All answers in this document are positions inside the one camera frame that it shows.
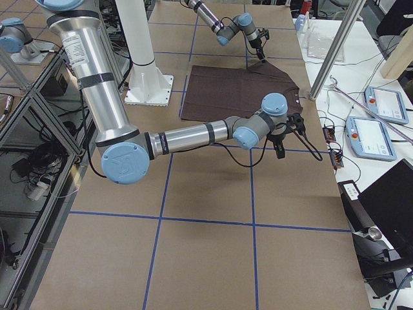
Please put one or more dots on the far teach pendant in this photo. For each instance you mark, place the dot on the far teach pendant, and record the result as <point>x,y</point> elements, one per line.
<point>386,103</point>

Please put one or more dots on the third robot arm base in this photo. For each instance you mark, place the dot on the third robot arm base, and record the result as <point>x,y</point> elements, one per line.
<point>19,43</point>

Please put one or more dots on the dark brown t-shirt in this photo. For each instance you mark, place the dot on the dark brown t-shirt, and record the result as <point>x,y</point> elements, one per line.
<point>217,93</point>

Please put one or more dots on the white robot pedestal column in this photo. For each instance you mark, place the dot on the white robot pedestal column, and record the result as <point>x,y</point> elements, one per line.
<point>147,84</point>

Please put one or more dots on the clear plastic bag with board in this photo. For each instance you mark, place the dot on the clear plastic bag with board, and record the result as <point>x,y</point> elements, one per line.
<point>318,45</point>

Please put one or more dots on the small electronics board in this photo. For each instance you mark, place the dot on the small electronics board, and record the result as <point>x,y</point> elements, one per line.
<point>336,157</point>
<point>329,134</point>

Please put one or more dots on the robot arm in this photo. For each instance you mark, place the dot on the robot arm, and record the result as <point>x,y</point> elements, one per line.
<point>125,151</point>
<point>222,22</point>

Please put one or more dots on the wooden beam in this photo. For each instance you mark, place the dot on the wooden beam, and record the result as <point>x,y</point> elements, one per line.
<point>399,59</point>

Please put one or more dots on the teach pendant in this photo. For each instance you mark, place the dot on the teach pendant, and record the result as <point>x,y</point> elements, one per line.
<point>369,139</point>
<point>386,103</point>

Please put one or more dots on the black box with label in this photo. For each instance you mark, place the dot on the black box with label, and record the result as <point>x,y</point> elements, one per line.
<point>357,216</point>

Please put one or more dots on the aluminium extrusion frame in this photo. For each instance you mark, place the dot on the aluminium extrusion frame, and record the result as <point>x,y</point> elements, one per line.
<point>43,128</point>

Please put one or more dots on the metal cup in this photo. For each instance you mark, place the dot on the metal cup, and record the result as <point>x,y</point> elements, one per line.
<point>374,234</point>

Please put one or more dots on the aluminium frame post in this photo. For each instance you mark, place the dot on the aluminium frame post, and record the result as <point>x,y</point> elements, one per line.
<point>343,31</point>

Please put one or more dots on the black monitor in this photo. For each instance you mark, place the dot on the black monitor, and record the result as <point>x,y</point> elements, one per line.
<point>388,202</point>

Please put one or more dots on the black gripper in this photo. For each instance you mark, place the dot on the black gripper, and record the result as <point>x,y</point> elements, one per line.
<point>277,138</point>
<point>257,44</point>

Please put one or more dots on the near teach pendant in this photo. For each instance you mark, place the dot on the near teach pendant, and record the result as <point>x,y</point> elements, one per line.
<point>369,139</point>

